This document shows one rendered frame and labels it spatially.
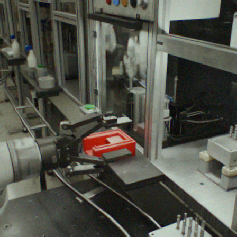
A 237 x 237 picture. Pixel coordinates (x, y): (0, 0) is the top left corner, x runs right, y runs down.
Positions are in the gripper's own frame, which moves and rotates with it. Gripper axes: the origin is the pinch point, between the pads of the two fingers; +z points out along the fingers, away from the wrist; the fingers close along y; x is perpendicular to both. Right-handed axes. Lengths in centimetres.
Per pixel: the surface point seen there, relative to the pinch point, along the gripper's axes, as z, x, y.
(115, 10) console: 20, 44, 26
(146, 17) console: 20.4, 22.7, 25.6
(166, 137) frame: 33.7, 27.3, -18.5
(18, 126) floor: 19, 287, -112
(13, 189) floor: -9, 164, -112
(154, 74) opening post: 21.5, 18.7, 9.1
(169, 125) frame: 36.7, 29.9, -14.9
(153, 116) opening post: 21.6, 18.6, -4.5
